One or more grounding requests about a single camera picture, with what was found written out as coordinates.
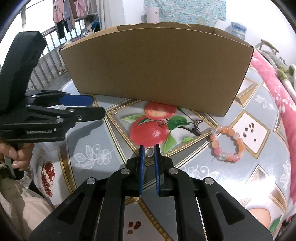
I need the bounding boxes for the pink floral blanket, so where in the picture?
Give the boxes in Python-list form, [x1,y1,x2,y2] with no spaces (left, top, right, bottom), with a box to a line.
[250,49,295,237]

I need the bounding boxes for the orange pink bead bracelet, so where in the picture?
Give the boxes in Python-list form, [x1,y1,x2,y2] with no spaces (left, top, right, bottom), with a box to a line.
[210,126,247,162]

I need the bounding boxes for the brown cardboard box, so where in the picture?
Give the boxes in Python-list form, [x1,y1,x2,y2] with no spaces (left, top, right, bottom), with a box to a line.
[60,22,254,116]

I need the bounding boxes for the hanging clothes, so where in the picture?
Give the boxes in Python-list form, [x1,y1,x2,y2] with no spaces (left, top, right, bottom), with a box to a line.
[53,0,97,39]

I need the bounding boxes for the beige trouser leg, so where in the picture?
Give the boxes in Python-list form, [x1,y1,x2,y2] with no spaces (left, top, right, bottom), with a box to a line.
[1,170,54,240]

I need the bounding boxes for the teal patterned cloth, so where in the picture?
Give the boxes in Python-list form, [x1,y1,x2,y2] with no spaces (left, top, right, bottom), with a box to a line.
[144,0,226,27]

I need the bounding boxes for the floral fruit-print tablecloth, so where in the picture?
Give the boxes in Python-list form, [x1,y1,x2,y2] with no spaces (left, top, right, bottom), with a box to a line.
[31,68,287,240]

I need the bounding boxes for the metal balcony railing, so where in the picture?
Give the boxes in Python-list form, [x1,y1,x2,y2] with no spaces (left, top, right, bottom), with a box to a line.
[21,6,102,91]

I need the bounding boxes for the person's left hand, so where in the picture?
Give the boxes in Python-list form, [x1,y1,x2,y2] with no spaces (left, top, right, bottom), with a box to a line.
[1,139,35,171]

